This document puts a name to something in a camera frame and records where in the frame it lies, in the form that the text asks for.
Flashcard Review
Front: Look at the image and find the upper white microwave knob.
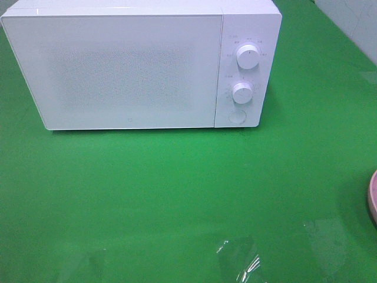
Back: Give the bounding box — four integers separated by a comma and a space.
236, 43, 260, 70

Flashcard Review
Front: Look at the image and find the white microwave oven body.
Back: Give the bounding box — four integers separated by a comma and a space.
1, 1, 282, 128

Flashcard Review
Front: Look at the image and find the round white door release button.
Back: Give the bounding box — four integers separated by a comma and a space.
229, 110, 247, 124

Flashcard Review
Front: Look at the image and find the pink round plate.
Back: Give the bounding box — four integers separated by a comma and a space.
367, 171, 376, 226

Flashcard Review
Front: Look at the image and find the white microwave door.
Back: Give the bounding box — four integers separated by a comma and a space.
2, 15, 222, 130

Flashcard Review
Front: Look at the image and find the lower white microwave knob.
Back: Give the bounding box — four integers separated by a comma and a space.
232, 83, 254, 104

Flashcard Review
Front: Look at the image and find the white microwave knob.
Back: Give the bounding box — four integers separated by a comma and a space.
236, 43, 260, 70
232, 83, 254, 104

